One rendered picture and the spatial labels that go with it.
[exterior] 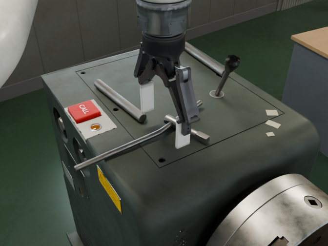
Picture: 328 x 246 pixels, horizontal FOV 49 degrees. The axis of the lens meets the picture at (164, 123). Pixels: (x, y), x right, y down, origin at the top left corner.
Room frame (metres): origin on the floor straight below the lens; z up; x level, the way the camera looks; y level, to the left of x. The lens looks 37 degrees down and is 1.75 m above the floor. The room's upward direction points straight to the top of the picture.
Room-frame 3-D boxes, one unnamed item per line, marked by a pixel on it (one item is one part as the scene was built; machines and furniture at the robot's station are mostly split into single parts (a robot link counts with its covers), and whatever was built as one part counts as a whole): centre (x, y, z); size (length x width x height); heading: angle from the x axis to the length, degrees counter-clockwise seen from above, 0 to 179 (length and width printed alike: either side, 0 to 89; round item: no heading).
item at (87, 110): (0.69, 0.19, 1.26); 0.06 x 0.06 x 0.02; 32
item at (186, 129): (0.51, -0.05, 1.35); 0.03 x 0.01 x 0.05; 32
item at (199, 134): (0.61, -0.05, 1.27); 0.12 x 0.02 x 0.02; 48
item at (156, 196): (0.76, -0.01, 1.06); 0.59 x 0.48 x 0.39; 32
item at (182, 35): (0.59, 0.00, 1.46); 0.08 x 0.07 x 0.09; 32
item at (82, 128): (0.67, 0.17, 1.23); 0.13 x 0.08 x 0.06; 32
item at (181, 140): (0.53, -0.04, 1.33); 0.03 x 0.01 x 0.07; 122
